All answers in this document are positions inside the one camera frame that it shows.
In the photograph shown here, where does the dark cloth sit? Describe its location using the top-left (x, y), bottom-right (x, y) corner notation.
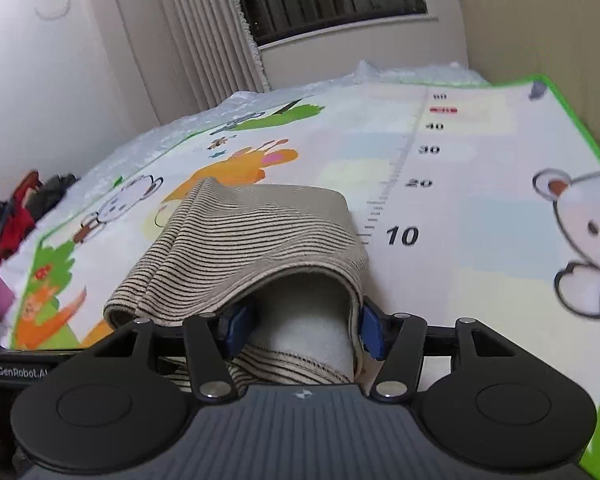
top-left (31, 173), bottom-right (79, 224)

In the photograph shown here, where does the beige striped long-sleeve shirt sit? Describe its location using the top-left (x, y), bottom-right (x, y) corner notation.
top-left (102, 177), bottom-right (372, 392)

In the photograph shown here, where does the red and black cloth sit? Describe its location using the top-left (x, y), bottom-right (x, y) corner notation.
top-left (0, 170), bottom-right (46, 267)

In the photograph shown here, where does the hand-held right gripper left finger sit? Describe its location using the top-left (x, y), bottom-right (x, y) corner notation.
top-left (97, 302), bottom-right (255, 403)

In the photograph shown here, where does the beige upholstered panel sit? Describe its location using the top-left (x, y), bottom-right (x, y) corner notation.
top-left (460, 0), bottom-right (600, 182)

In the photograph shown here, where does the grey pleated curtain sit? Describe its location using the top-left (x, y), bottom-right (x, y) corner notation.
top-left (147, 0), bottom-right (267, 113)

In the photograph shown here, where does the cartoon animal printed play mat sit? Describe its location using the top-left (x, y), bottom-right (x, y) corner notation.
top-left (7, 74), bottom-right (600, 480)

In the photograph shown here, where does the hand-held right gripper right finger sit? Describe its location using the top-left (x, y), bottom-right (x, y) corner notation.
top-left (359, 305), bottom-right (507, 403)

